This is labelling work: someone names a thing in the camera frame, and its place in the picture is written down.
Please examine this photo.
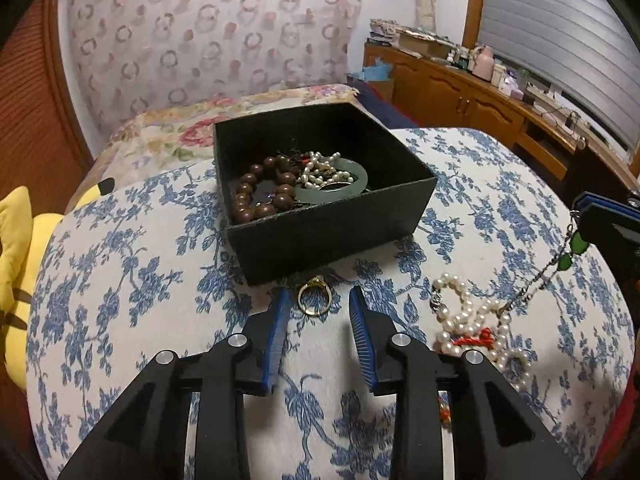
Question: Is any green stone chain necklace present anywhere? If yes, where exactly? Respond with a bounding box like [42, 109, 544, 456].
[497, 209, 591, 313]

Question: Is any gold ring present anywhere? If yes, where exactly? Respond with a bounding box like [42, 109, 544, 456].
[297, 275, 334, 317]

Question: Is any white pearl necklace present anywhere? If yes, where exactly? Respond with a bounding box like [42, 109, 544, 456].
[429, 273, 534, 391]

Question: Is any red bead string bracelet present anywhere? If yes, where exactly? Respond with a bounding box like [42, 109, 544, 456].
[437, 327, 497, 428]

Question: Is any brown wooden bead bracelet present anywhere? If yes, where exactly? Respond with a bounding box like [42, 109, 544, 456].
[232, 154, 298, 226]

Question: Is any green jade bangle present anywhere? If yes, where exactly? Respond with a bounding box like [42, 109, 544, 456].
[295, 154, 368, 205]

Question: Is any black jewelry box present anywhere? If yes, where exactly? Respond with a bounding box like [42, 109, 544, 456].
[214, 103, 437, 285]

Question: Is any blue floral white quilt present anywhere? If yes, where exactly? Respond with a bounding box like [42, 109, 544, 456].
[26, 129, 636, 479]

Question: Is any pink kettle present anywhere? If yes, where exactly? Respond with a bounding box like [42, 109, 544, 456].
[472, 46, 495, 81]

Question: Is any grey window blind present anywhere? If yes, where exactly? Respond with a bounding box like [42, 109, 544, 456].
[478, 0, 639, 151]

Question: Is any wooden sideboard cabinet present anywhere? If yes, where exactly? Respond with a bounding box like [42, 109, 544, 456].
[363, 42, 639, 191]

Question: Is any floral pink bed blanket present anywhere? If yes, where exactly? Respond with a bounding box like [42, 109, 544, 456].
[66, 84, 358, 210]

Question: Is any cardboard box on cabinet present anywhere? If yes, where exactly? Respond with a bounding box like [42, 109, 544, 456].
[398, 29, 456, 58]

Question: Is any blue tissue box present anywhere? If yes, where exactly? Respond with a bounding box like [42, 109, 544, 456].
[359, 58, 394, 82]

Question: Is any yellow Pikachu plush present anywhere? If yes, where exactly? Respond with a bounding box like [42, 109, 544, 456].
[0, 176, 116, 394]

